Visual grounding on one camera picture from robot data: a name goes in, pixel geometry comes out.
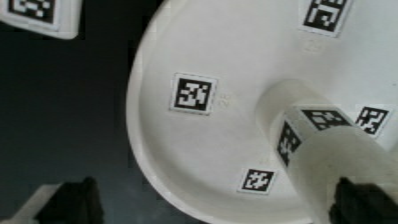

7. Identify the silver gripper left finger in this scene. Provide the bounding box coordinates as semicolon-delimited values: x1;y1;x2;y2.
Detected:
6;177;102;224

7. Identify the white cylindrical table leg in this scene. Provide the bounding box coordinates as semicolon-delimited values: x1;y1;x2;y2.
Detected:
257;80;398;224

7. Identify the white round table top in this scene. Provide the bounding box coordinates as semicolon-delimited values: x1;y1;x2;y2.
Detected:
127;0;398;224

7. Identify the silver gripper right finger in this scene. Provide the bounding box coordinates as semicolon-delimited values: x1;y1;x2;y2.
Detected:
329;178;398;224

